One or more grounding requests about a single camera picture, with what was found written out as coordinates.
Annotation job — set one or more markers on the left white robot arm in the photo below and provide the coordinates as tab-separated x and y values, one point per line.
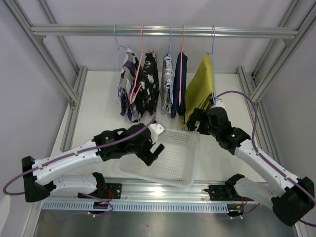
48	176

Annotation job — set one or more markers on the purple camouflage trousers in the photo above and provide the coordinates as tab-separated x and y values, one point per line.
126	83

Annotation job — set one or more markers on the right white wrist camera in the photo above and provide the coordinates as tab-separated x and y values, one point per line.
219	104

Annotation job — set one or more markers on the aluminium frame struts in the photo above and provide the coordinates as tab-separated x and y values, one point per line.
74	94
274	59

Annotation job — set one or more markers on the aluminium hanging rail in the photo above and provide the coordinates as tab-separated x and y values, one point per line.
163	31

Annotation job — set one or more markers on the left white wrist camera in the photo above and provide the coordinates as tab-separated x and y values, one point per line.
156	130

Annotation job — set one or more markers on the aluminium frame right struts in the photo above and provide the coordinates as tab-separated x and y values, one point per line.
274	59

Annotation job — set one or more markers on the left pink hanger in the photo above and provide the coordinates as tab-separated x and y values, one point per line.
136	87

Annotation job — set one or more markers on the light blue hanger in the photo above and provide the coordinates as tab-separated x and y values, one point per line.
170	49
211	54
118	46

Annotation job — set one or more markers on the right pink hanger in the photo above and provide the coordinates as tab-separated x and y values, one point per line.
181	66

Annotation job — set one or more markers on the grey slotted cable duct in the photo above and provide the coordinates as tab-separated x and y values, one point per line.
128	206

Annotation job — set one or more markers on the pink hanger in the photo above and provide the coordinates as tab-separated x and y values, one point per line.
136	87
181	66

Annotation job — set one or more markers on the olive yellow trousers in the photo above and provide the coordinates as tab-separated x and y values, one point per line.
200	90

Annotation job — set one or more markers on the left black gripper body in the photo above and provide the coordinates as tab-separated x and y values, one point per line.
143	152

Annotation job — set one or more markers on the black white patterned trousers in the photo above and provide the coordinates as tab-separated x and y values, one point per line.
147	96

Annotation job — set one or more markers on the white plastic basket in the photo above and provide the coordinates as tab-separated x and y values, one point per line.
175	166

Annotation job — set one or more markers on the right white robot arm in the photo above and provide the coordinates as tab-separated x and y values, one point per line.
288	196

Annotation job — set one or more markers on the grey white printed trousers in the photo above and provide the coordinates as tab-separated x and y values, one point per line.
166	88

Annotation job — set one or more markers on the navy blue trousers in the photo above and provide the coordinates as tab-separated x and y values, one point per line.
176	109

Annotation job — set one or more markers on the aluminium frame left struts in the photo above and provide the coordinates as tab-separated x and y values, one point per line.
74	94

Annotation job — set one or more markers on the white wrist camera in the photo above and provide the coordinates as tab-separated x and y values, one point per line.
219	104
156	130

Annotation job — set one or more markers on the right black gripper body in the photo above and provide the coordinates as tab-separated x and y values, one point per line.
205	127

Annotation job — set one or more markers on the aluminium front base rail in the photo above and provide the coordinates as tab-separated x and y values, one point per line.
163	192

